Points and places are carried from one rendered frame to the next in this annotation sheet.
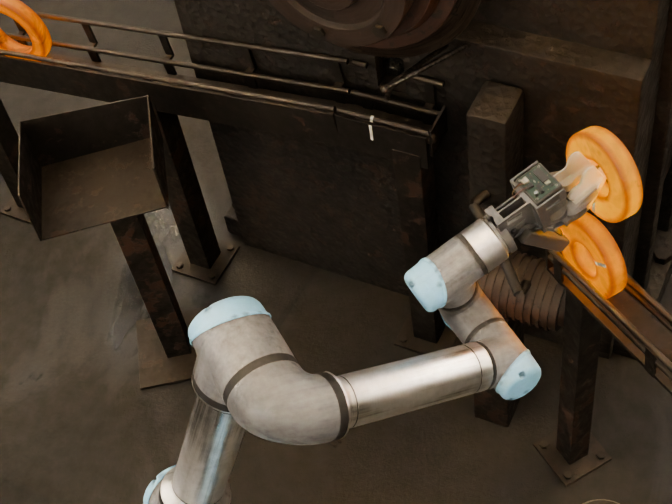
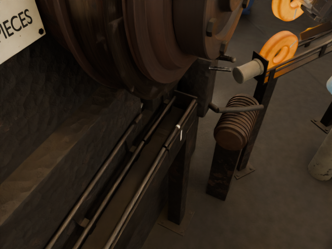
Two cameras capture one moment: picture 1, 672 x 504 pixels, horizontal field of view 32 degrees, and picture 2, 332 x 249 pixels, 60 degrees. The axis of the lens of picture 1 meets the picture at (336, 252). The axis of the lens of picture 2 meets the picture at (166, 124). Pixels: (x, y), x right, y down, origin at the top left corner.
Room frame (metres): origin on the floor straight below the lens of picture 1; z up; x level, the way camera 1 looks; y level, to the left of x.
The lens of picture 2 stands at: (1.67, 0.39, 1.28)
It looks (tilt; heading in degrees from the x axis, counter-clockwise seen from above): 47 degrees down; 262
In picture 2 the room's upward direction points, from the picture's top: straight up
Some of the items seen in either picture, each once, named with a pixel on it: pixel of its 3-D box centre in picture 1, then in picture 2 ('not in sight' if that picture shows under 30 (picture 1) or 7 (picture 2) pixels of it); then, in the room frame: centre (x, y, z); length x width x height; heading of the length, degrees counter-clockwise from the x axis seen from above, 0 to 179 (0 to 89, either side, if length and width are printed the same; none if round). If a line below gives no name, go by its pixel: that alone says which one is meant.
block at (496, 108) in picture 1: (496, 144); (196, 81); (1.47, -0.33, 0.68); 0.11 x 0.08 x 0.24; 146
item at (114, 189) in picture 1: (132, 257); not in sight; (1.64, 0.44, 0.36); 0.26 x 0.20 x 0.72; 91
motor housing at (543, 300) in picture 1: (516, 344); (228, 152); (1.29, -0.33, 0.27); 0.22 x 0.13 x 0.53; 56
